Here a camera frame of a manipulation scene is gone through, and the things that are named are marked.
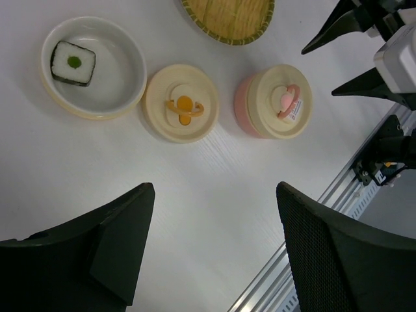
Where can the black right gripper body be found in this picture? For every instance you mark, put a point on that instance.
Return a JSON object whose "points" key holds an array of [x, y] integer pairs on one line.
{"points": [[382, 18]]}

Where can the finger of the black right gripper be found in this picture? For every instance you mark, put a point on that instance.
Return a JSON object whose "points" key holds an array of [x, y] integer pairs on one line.
{"points": [[368, 84], [343, 19]]}

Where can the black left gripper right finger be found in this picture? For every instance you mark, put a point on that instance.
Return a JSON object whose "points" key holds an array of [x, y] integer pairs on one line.
{"points": [[379, 266]]}

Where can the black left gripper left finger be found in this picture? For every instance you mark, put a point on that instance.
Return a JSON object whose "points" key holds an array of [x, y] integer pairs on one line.
{"points": [[90, 263]]}

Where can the cream lid pink handle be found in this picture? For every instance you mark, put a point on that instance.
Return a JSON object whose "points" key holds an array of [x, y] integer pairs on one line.
{"points": [[279, 102]]}

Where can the cream lid orange handle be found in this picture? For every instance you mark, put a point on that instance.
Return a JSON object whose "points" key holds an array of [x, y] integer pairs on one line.
{"points": [[181, 103]]}

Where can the sushi roll piece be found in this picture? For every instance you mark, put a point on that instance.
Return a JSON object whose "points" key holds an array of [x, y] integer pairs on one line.
{"points": [[72, 64]]}

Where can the pink lunch bowl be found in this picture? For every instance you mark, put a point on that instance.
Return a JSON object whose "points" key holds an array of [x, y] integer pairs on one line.
{"points": [[241, 108]]}

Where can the orange lunch bowl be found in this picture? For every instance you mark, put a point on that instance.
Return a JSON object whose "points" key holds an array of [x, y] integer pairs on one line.
{"points": [[120, 75]]}

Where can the round bamboo tray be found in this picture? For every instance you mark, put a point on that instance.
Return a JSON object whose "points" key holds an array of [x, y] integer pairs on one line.
{"points": [[231, 22]]}

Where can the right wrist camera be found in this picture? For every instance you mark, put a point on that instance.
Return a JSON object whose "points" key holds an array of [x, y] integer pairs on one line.
{"points": [[395, 61]]}

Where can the aluminium front rail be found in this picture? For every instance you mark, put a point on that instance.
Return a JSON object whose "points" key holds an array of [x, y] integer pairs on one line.
{"points": [[273, 288]]}

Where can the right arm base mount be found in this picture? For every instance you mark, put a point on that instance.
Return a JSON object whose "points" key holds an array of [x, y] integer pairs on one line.
{"points": [[389, 145]]}

